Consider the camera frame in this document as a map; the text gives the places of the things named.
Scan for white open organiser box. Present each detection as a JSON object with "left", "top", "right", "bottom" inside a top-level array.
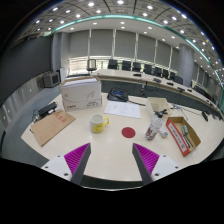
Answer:
[{"left": 145, "top": 96, "right": 172, "bottom": 120}]

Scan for black framed swivel chair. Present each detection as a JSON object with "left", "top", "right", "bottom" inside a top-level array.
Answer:
[{"left": 86, "top": 58, "right": 98, "bottom": 75}]

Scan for white copy paper box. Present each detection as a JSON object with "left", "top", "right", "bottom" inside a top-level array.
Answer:
[{"left": 60, "top": 77, "right": 103, "bottom": 112}]

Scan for white printed paper sheet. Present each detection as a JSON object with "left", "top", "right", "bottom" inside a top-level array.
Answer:
[{"left": 103, "top": 100, "right": 142, "bottom": 120}]

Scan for green tool in cardboard box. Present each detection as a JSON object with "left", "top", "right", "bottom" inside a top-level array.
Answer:
[{"left": 181, "top": 124, "right": 190, "bottom": 136}]

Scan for row of black office chairs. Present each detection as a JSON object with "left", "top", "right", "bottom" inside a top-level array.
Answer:
[{"left": 107, "top": 59, "right": 185, "bottom": 85}]

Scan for flat round red coaster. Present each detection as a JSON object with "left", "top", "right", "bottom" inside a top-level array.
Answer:
[{"left": 121, "top": 126, "right": 137, "bottom": 139}]

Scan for black desk phone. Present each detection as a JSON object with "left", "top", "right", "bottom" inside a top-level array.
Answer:
[{"left": 106, "top": 87, "right": 129, "bottom": 103}]

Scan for black tool in organiser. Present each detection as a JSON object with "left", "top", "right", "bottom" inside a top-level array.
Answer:
[{"left": 154, "top": 108, "right": 169, "bottom": 118}]

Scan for brown cardboard box red label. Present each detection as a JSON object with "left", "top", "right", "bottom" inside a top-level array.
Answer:
[{"left": 165, "top": 116, "right": 202, "bottom": 158}]

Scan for clear water bottle black cap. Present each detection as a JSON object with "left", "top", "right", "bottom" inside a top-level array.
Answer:
[{"left": 145, "top": 111, "right": 165, "bottom": 142}]

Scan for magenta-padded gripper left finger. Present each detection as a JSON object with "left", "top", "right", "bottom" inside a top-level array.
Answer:
[{"left": 40, "top": 142, "right": 92, "bottom": 186}]

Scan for long curved conference desk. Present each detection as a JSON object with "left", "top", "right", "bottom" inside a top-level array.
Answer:
[{"left": 66, "top": 68, "right": 224, "bottom": 118}]

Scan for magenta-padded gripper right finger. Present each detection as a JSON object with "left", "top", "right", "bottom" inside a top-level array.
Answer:
[{"left": 132, "top": 142, "right": 183, "bottom": 186}]

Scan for black desktop device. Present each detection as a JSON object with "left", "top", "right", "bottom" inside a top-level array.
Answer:
[{"left": 37, "top": 101, "right": 58, "bottom": 118}]

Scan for white mug yellow print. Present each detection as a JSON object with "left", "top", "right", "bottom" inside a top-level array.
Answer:
[{"left": 89, "top": 114, "right": 110, "bottom": 134}]

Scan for brown paper envelope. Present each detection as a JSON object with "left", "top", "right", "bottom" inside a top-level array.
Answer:
[{"left": 30, "top": 109, "right": 77, "bottom": 148}]

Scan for grey box cabinet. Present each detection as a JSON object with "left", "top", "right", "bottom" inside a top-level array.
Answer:
[{"left": 43, "top": 71, "right": 62, "bottom": 89}]

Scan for white remote control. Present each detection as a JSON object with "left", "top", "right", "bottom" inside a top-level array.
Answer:
[{"left": 158, "top": 125, "right": 170, "bottom": 139}]

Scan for ceiling lights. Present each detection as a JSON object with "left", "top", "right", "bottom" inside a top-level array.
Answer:
[{"left": 33, "top": 0, "right": 224, "bottom": 73}]

